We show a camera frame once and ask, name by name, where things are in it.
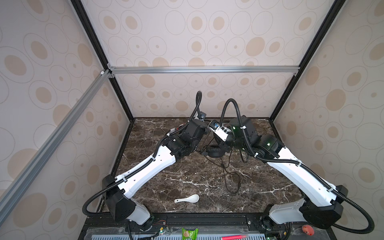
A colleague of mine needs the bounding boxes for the horizontal aluminium rail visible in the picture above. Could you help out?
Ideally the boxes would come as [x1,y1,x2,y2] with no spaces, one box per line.
[111,66,300,74]

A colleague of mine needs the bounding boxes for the black headphones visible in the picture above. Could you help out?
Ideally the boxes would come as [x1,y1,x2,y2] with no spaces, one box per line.
[201,137,232,158]

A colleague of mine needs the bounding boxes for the left black frame post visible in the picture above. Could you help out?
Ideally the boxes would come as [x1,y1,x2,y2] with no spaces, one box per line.
[70,0,135,122]

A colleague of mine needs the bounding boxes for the white headphones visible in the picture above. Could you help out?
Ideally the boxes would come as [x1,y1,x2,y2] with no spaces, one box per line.
[167,123,188,137]

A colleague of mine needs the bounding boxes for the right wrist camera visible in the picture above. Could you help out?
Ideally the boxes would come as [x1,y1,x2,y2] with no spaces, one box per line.
[209,120,232,142]

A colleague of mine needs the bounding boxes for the white ceramic spoon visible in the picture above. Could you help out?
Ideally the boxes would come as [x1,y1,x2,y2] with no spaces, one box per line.
[174,194,200,203]

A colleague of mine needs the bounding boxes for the left slanted aluminium rail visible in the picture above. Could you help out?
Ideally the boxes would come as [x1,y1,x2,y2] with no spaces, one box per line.
[1,70,111,225]

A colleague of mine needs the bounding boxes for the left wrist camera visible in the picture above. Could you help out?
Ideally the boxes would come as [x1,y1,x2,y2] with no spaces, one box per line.
[199,112,207,121]

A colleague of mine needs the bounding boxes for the green snack packet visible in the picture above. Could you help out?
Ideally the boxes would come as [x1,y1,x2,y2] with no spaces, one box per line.
[182,228,199,240]

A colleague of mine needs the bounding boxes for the black frame post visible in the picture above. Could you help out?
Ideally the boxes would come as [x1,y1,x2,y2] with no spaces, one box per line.
[70,0,135,122]
[269,0,346,122]

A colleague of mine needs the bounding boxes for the right black frame post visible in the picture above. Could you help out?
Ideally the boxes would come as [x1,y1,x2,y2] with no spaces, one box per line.
[269,0,346,122]

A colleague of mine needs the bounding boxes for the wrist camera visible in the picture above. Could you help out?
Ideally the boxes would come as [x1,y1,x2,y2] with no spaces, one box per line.
[199,112,207,121]
[209,120,232,142]

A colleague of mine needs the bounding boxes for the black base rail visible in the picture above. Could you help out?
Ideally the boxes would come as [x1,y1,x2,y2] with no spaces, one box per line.
[83,211,328,233]

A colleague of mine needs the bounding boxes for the black headphone cable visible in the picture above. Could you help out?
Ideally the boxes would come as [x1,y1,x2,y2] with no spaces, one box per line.
[197,134,250,195]

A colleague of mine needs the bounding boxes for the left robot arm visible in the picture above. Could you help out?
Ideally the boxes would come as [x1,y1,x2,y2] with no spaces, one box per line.
[82,91,207,226]

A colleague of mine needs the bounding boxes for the pink pen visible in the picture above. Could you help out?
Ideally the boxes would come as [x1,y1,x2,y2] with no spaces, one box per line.
[221,235,248,240]

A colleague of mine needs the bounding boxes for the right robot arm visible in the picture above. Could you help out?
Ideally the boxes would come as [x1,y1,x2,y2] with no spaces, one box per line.
[212,99,375,234]

